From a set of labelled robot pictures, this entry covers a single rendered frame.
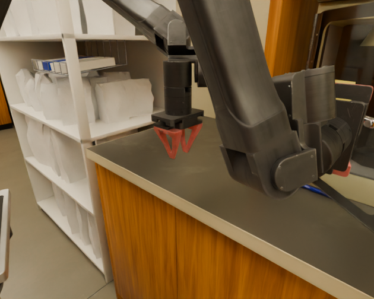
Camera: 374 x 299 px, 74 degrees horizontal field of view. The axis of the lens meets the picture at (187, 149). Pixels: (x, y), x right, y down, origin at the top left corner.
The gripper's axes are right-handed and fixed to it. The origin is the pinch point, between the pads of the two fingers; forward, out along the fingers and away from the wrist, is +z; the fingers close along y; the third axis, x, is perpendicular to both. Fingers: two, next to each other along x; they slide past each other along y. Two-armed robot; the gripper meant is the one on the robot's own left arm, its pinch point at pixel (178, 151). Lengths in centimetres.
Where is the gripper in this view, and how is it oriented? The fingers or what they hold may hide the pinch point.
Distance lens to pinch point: 56.3
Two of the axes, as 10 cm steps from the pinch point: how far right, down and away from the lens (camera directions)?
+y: 6.6, -2.9, 6.9
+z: 0.1, 9.2, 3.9
